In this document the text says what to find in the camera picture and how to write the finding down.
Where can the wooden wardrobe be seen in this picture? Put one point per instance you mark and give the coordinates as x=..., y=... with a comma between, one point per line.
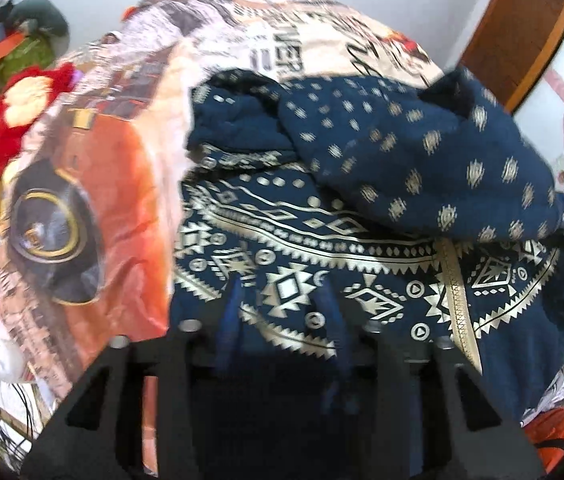
x=516, y=35

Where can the dark blue patterned hoodie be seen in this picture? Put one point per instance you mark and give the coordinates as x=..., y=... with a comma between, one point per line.
x=386, y=210

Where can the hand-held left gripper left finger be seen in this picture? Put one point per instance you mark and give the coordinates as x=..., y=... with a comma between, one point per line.
x=226, y=320

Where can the green patterned box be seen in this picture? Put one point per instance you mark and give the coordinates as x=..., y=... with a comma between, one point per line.
x=17, y=62

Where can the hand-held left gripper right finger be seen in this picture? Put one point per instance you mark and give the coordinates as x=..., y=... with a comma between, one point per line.
x=333, y=310

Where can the orange cloth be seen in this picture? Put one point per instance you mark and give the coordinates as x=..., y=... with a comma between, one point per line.
x=556, y=435

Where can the red plush toy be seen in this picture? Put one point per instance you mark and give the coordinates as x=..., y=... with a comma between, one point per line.
x=9, y=115

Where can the printed blanket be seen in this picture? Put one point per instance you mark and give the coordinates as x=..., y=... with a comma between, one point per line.
x=127, y=185

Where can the orange box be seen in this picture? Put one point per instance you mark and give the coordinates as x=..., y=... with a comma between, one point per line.
x=2, y=50

